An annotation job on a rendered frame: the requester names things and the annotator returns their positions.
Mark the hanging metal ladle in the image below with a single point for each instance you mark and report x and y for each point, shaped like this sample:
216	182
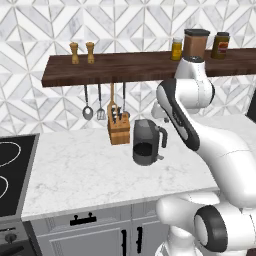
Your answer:
87	111

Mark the black appliance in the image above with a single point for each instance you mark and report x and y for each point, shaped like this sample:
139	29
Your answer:
252	110

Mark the brown canister with black lid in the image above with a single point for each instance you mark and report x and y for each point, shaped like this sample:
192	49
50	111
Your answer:
195	45

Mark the black oven knob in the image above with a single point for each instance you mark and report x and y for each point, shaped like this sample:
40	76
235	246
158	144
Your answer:
10	237

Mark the grey cupboard door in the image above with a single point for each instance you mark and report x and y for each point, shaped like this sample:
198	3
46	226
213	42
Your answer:
86	243
151	236

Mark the dark wooden wall shelf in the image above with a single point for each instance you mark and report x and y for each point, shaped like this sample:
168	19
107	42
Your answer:
133	68

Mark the grey electric kettle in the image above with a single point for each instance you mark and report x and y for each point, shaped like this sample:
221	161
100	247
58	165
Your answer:
145	141

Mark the amber jar with red label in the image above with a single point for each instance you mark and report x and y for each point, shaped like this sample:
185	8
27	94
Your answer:
220	46

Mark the black hob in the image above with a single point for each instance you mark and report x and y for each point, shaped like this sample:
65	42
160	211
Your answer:
13	173

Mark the wooden pepper mill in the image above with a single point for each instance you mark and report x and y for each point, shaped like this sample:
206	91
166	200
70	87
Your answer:
74	53
90	52

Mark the hanging metal slotted spatula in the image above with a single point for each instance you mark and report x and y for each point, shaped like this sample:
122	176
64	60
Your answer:
101	113

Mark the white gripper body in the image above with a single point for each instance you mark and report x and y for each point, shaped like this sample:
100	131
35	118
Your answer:
158	111

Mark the grey oven front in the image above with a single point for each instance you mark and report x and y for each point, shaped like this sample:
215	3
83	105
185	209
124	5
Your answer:
13	238

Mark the yellow glass jar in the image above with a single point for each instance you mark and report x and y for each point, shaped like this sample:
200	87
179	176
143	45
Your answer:
176	50

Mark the hanging wooden spatula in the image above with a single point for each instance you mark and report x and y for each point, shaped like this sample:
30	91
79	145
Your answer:
112	96

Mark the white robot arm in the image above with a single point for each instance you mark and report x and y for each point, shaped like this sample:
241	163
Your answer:
223	160

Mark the wooden knife block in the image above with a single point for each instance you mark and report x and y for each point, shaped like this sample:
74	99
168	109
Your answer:
119	130

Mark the narrow grey drawer front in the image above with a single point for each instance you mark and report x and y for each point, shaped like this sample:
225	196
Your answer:
144	208

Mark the hanging black spoon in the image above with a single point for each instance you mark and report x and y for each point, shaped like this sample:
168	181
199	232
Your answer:
124	96

